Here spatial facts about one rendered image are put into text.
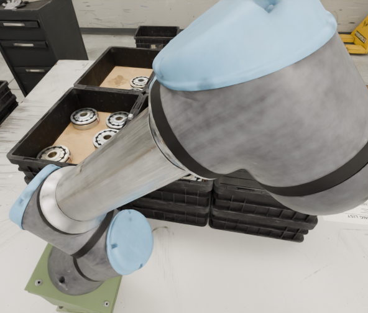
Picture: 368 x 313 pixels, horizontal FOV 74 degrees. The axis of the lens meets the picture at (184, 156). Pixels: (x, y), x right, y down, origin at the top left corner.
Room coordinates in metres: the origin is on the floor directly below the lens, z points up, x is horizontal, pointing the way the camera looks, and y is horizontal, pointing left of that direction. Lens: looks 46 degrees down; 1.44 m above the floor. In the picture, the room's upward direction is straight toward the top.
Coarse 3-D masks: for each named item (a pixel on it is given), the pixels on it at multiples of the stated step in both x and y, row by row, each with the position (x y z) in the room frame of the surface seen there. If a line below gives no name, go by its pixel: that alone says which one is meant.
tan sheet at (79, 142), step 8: (104, 112) 0.84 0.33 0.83; (104, 120) 0.78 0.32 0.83; (72, 128) 0.74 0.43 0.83; (96, 128) 0.74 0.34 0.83; (104, 128) 0.74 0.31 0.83; (64, 136) 0.69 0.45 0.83; (72, 136) 0.69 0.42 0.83; (80, 136) 0.69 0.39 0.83; (88, 136) 0.69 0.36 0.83; (56, 144) 0.65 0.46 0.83; (64, 144) 0.65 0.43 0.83; (72, 144) 0.65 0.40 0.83; (80, 144) 0.65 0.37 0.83; (88, 144) 0.65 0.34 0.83; (72, 152) 0.60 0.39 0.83; (80, 152) 0.60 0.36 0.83; (88, 152) 0.60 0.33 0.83; (72, 160) 0.57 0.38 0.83; (80, 160) 0.57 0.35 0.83
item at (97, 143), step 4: (100, 132) 0.67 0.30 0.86; (104, 132) 0.68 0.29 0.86; (108, 132) 0.67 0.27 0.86; (112, 132) 0.67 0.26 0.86; (116, 132) 0.68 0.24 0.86; (96, 136) 0.65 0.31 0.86; (100, 136) 0.65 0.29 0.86; (96, 140) 0.63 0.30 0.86; (100, 140) 0.63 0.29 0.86; (96, 144) 0.61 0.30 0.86; (100, 144) 0.62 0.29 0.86
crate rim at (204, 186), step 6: (144, 96) 0.80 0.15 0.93; (138, 108) 0.73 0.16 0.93; (180, 180) 0.41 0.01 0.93; (186, 180) 0.40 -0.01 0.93; (192, 180) 0.40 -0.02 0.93; (210, 180) 0.40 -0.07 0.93; (174, 186) 0.40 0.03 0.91; (180, 186) 0.39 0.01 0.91; (186, 186) 0.39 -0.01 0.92; (192, 186) 0.39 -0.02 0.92; (198, 186) 0.39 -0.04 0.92; (204, 186) 0.38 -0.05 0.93; (210, 186) 0.39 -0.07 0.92
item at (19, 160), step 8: (72, 88) 0.86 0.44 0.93; (80, 88) 0.86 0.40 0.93; (88, 88) 0.86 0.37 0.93; (96, 88) 0.86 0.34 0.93; (64, 96) 0.80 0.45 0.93; (56, 104) 0.75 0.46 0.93; (136, 104) 0.75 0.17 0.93; (48, 112) 0.70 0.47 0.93; (40, 120) 0.65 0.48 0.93; (128, 120) 0.65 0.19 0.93; (32, 128) 0.62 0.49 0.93; (24, 136) 0.58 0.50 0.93; (16, 144) 0.54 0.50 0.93; (8, 152) 0.50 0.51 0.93; (16, 160) 0.48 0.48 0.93; (24, 160) 0.47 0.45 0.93; (32, 160) 0.47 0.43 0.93; (40, 160) 0.47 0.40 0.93; (48, 160) 0.47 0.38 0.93
